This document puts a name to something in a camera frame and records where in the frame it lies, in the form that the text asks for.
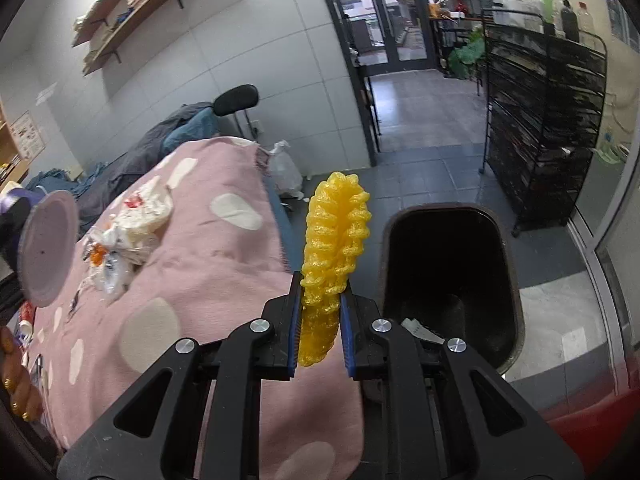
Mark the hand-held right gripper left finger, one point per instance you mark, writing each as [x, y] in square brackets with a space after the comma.
[294, 330]

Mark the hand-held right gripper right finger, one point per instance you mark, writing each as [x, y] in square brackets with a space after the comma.
[348, 340]

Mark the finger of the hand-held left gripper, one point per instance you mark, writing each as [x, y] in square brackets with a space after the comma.
[10, 235]

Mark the purple round lid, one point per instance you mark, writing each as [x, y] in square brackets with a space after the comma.
[50, 250]

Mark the yellow foam fruit net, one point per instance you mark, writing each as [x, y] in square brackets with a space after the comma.
[335, 240]

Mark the black trash bin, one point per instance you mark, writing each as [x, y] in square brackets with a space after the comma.
[450, 270]

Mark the white paper scrap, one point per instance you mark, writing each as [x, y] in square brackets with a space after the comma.
[417, 331]

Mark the blue denim pile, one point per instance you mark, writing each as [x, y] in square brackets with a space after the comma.
[55, 180]

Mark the wooden bookcase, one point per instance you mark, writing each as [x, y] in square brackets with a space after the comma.
[10, 155]

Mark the red white can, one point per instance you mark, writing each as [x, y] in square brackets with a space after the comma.
[25, 321]

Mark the pink spotted blanket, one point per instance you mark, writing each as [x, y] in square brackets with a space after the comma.
[215, 270]

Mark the crumpled clear plastic wrapper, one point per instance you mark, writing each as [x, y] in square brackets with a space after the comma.
[112, 265]

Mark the blue cloth edge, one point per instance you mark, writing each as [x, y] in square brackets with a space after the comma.
[277, 220]

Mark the crumpled white red-print wrapper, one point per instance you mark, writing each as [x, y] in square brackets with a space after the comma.
[145, 210]

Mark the dark grey clothes pile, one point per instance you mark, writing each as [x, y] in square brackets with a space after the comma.
[135, 160]

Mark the brown braided object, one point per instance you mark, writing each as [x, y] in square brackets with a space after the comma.
[19, 382]

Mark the white plastic bag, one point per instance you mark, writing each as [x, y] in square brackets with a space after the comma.
[285, 172]

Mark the teal cloth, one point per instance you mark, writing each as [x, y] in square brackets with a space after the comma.
[192, 132]

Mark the black chair headrest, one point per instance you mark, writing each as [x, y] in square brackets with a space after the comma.
[236, 100]

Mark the red glossy object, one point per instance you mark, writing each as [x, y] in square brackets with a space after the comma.
[595, 400]

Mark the green leafy plant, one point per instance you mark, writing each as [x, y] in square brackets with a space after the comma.
[467, 55]

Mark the glass double door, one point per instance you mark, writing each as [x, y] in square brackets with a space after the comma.
[380, 15]

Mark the green bottle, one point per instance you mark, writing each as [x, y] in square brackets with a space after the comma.
[549, 10]

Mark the black pump bottle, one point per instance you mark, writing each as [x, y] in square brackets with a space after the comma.
[569, 20]

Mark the clear plastic bottle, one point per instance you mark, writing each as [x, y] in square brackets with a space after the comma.
[586, 17]

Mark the wall poster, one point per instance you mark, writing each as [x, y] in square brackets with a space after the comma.
[27, 134]

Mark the white paper wall sign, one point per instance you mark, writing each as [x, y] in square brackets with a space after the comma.
[46, 93]

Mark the wall outlet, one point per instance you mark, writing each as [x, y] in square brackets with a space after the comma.
[256, 127]

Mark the short wooden wall shelf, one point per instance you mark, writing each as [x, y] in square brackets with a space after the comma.
[100, 12]

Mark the long wooden wall shelf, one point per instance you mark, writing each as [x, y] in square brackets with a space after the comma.
[150, 5]

